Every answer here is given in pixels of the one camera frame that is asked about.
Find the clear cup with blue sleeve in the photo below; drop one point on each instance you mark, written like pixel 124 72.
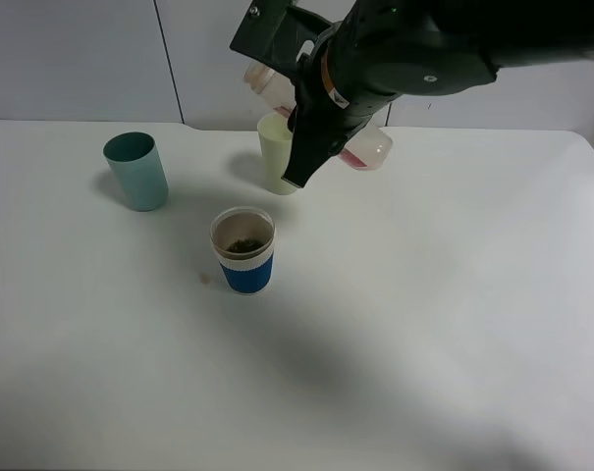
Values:
pixel 243 240

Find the clear plastic drink bottle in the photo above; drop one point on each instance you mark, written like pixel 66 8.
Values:
pixel 366 151

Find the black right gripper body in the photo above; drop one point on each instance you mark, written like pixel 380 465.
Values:
pixel 343 85

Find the pale yellow plastic cup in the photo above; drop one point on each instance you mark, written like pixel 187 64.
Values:
pixel 275 144

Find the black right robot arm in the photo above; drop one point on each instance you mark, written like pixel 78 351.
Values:
pixel 446 47

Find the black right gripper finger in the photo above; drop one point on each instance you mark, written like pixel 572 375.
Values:
pixel 318 135

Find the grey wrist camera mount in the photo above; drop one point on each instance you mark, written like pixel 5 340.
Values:
pixel 272 33

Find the teal plastic cup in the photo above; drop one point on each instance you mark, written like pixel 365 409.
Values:
pixel 135 162

